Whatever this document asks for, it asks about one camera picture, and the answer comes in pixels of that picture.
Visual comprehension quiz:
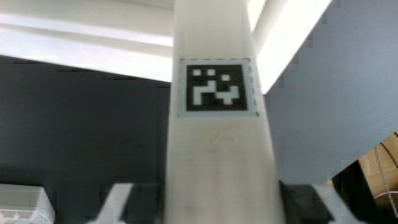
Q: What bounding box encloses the white right fence bar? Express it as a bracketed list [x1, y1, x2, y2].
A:
[0, 184, 54, 224]

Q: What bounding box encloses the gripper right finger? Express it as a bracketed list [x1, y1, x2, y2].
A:
[278, 182, 367, 224]

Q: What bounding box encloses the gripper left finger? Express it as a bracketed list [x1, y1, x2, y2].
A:
[85, 183, 161, 224]

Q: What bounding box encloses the white desk tabletop tray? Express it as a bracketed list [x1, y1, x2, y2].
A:
[0, 0, 332, 90]

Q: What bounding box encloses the white desk leg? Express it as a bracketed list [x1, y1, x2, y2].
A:
[163, 0, 285, 224]

